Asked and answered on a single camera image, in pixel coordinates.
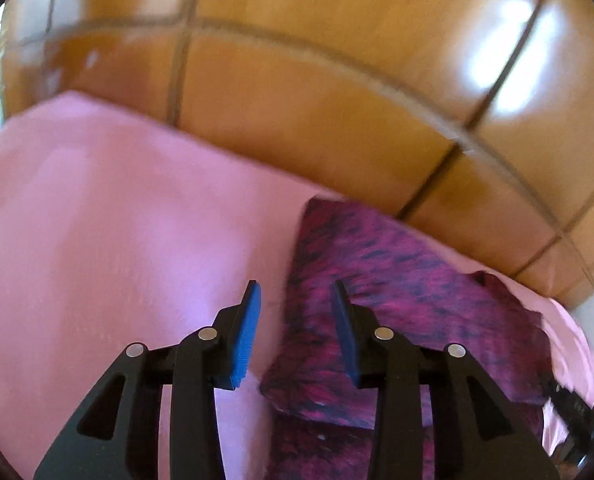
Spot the dark red patterned garment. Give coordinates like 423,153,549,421
260,198,551,479

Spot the pink quilted bedspread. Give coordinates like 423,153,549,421
0,93,594,479

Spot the wooden panelled headboard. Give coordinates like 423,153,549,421
0,0,594,307

